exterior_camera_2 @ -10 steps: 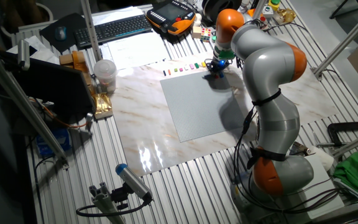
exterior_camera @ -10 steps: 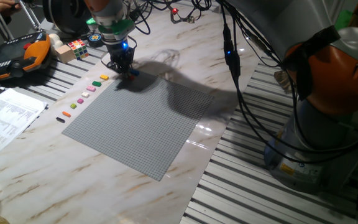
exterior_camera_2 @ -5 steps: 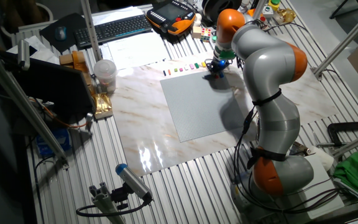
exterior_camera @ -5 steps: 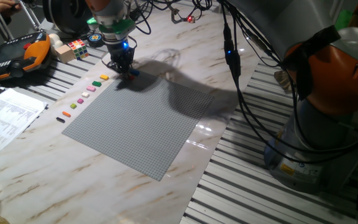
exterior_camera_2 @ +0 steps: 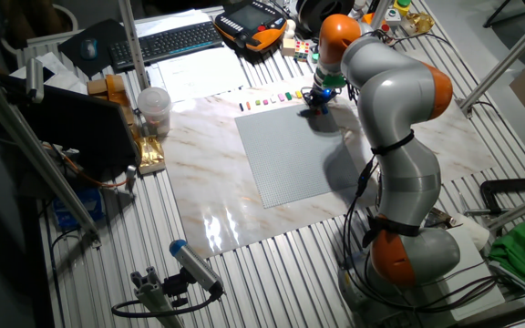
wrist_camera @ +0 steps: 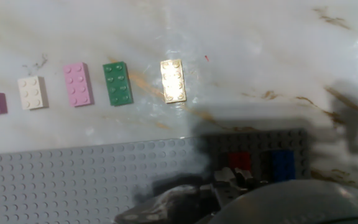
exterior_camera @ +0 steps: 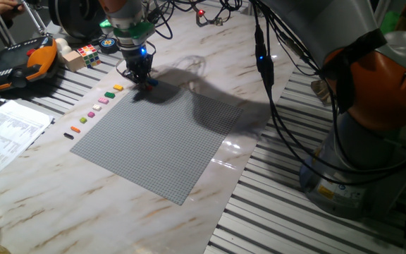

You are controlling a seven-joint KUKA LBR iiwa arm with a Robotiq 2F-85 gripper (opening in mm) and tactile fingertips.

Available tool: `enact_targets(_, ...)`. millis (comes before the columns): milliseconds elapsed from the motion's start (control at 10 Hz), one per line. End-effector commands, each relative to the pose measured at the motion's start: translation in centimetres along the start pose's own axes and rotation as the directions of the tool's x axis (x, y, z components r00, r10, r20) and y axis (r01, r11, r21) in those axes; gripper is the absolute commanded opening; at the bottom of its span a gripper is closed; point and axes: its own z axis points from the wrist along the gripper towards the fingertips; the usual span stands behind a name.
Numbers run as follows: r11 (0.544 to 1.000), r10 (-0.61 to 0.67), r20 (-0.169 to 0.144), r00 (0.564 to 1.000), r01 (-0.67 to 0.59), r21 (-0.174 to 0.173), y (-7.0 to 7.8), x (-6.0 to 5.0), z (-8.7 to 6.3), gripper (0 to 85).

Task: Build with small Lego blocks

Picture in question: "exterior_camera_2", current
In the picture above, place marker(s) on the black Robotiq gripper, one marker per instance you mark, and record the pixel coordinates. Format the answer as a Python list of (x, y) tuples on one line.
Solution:
[(321, 95)]

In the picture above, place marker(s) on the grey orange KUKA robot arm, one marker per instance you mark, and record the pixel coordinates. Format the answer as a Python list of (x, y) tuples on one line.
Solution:
[(390, 100)]

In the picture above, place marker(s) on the yellow Lego brick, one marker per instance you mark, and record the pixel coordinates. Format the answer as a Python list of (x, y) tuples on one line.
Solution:
[(298, 94)]

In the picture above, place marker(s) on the grey Lego baseplate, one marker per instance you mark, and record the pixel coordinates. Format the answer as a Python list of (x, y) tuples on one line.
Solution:
[(285, 155)]

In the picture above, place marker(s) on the Rubik's cube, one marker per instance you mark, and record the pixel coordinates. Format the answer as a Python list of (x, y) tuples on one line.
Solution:
[(302, 51)]

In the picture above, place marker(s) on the plain wooden cube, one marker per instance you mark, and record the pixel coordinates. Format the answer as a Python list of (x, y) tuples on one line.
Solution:
[(289, 47)]

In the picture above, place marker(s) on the white rounded figurine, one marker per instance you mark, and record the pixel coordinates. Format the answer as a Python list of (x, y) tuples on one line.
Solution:
[(291, 28)]

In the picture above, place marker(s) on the black filament spool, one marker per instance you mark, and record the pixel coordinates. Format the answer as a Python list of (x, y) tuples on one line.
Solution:
[(322, 10)]

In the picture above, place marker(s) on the small orange object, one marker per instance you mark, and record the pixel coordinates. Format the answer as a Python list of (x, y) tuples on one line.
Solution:
[(368, 18)]

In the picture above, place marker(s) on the black orange teach pendant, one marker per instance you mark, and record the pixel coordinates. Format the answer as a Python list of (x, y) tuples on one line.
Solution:
[(249, 20)]

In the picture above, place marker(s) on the grey button box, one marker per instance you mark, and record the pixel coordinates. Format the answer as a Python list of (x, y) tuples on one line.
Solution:
[(392, 17)]

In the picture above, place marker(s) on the printed paper sheet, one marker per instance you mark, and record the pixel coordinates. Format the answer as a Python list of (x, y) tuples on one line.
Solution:
[(198, 73)]

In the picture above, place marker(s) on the yellow box with green button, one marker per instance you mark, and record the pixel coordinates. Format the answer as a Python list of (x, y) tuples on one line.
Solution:
[(401, 7)]

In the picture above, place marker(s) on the crinkled gold foil object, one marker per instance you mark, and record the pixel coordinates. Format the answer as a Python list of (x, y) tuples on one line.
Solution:
[(418, 23)]

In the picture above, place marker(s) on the marble pattern mat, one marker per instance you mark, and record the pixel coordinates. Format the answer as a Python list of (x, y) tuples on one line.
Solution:
[(208, 182)]

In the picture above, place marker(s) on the black computer keyboard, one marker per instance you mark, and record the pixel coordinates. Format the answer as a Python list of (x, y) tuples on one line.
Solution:
[(167, 43)]

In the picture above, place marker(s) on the translucent plastic cup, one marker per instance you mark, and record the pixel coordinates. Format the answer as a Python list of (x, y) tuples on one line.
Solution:
[(154, 111)]

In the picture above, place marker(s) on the white paper stack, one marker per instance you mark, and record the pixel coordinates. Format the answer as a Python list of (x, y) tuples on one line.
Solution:
[(171, 20)]

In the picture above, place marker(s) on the gold foil bag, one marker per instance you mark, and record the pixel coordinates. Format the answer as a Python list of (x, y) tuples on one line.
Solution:
[(150, 155)]

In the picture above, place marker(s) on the long slanted aluminium profile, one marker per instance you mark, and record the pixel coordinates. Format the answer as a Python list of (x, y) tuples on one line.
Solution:
[(508, 57)]

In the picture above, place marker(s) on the small metal connector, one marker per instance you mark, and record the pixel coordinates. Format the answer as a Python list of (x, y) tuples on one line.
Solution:
[(130, 177)]

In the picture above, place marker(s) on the brown packing tape roll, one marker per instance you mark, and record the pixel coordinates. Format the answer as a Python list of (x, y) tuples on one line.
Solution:
[(116, 89)]

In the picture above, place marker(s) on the white paper roll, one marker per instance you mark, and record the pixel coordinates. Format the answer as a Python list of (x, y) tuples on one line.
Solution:
[(476, 232)]

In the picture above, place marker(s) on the black mouse pad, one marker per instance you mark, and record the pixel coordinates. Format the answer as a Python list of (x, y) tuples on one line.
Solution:
[(107, 36)]

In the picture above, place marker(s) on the small cardboard box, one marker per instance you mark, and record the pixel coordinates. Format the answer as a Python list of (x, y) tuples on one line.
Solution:
[(97, 86)]

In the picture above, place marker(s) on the black chair base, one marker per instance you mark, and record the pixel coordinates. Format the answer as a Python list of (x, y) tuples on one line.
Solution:
[(517, 11)]

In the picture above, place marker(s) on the dark computer mouse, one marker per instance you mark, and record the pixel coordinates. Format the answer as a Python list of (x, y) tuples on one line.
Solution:
[(89, 48)]

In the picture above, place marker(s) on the black monitor panel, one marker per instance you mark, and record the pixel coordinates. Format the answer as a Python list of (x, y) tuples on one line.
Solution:
[(75, 123)]

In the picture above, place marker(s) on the green cloth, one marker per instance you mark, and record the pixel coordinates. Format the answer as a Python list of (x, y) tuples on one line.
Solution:
[(522, 250)]

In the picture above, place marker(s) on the aluminium profile stub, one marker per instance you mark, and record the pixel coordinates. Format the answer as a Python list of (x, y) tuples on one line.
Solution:
[(153, 300)]

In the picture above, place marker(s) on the loose white papers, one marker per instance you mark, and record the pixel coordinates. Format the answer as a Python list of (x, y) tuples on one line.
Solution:
[(62, 79)]

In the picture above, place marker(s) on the blue packet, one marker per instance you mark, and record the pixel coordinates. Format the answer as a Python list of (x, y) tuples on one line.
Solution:
[(80, 207)]

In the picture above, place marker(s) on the white rimmed bin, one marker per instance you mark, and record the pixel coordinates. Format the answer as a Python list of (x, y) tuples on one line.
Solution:
[(66, 16)]

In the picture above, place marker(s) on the green wrist mount plate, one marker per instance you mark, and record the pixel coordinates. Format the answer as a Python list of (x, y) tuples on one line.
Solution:
[(334, 81)]

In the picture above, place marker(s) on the short aluminium post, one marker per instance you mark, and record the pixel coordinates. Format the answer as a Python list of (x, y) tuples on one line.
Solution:
[(381, 10)]

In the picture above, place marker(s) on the aluminium frame post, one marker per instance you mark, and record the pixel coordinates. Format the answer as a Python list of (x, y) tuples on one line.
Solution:
[(131, 41)]

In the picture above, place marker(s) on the silver camera with blue cap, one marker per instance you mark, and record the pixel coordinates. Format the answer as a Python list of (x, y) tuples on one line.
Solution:
[(194, 264)]

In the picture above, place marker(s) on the black camera clamp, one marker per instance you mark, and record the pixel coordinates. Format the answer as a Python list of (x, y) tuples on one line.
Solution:
[(176, 287)]

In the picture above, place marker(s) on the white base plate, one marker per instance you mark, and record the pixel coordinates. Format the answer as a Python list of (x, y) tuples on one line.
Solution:
[(476, 278)]

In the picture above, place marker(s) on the slanted aluminium frame bar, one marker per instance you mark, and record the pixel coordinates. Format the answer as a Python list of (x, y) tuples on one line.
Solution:
[(39, 155)]

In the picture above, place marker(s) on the silver bar camera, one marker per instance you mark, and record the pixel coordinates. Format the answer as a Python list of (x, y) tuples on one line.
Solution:
[(34, 79)]

